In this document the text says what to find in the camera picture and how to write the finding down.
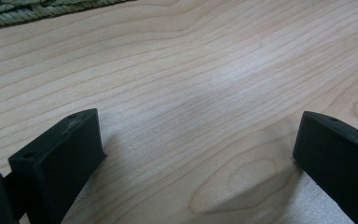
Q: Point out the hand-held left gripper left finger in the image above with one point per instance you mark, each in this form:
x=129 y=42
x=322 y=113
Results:
x=56 y=168

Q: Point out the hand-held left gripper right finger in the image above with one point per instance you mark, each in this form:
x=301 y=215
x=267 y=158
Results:
x=338 y=161

